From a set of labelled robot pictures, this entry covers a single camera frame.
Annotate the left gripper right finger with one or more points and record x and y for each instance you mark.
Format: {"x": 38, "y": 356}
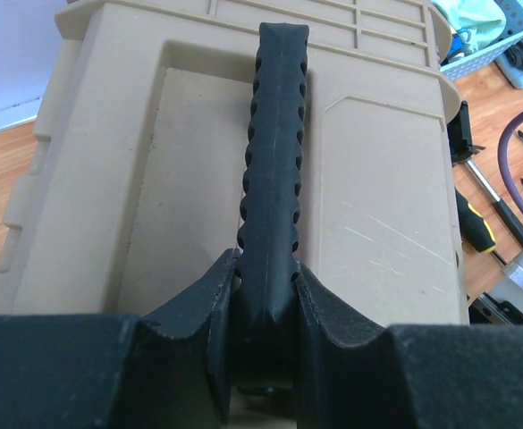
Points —
{"x": 354, "y": 373}

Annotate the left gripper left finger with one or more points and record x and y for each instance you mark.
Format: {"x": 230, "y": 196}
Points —
{"x": 162, "y": 370}

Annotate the tan plastic tool box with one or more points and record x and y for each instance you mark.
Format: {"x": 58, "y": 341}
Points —
{"x": 291, "y": 133}

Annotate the black yellow long screwdriver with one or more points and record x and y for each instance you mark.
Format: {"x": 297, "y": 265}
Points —
{"x": 475, "y": 229}

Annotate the light blue folded cloth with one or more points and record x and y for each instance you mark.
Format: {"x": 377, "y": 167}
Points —
{"x": 512, "y": 74}

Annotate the green patterned cloth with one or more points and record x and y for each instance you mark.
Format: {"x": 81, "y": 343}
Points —
{"x": 478, "y": 23}

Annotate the blue plastic basket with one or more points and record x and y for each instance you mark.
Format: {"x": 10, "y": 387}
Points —
{"x": 458, "y": 65}

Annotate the black handled claw hammer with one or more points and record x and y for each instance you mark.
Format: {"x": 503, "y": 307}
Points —
{"x": 509, "y": 219}

